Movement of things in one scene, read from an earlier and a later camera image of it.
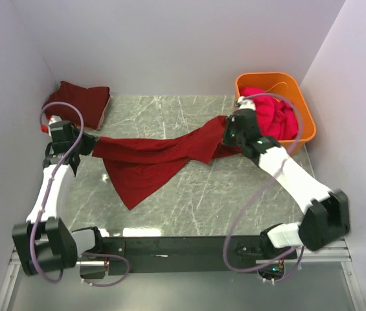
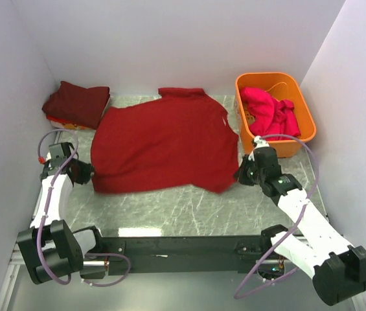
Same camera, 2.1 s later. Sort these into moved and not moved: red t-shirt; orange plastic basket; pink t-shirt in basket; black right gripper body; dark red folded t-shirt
Moved: red t-shirt; black right gripper body
Not moved: pink t-shirt in basket; dark red folded t-shirt; orange plastic basket
